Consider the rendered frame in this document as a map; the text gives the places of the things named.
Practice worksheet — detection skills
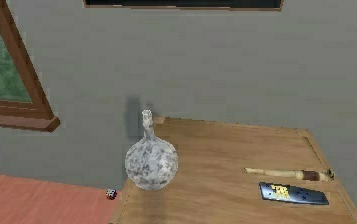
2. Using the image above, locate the grey marbled round vase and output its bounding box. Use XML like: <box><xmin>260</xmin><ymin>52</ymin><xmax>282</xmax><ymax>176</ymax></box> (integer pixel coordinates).
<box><xmin>124</xmin><ymin>109</ymin><xmax>179</xmax><ymax>191</ymax></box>

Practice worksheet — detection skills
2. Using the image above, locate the light wooden table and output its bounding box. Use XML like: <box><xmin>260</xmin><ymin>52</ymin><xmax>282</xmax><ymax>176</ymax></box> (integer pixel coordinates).
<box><xmin>108</xmin><ymin>116</ymin><xmax>357</xmax><ymax>224</ymax></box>

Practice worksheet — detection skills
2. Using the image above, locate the small checkered cube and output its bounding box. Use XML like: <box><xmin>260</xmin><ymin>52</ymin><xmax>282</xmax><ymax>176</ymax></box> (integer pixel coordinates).
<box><xmin>105</xmin><ymin>188</ymin><xmax>118</xmax><ymax>201</ymax></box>

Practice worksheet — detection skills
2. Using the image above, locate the beige wooden baseball bat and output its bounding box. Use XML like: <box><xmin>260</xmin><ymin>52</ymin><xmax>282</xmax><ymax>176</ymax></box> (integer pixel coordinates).
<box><xmin>242</xmin><ymin>167</ymin><xmax>335</xmax><ymax>183</ymax></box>

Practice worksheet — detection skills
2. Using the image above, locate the dark blue remote control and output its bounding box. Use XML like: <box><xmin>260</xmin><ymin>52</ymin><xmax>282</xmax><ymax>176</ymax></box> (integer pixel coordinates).
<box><xmin>258</xmin><ymin>181</ymin><xmax>330</xmax><ymax>206</ymax></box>

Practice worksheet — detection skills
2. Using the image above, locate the brown framed window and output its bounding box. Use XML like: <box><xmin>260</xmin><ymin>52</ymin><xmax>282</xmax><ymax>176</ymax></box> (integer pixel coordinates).
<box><xmin>0</xmin><ymin>0</ymin><xmax>61</xmax><ymax>133</ymax></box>

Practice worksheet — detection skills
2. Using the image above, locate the dark framed wall picture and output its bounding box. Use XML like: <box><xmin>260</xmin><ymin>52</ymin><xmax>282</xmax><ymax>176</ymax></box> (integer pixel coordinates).
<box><xmin>82</xmin><ymin>0</ymin><xmax>284</xmax><ymax>12</ymax></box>

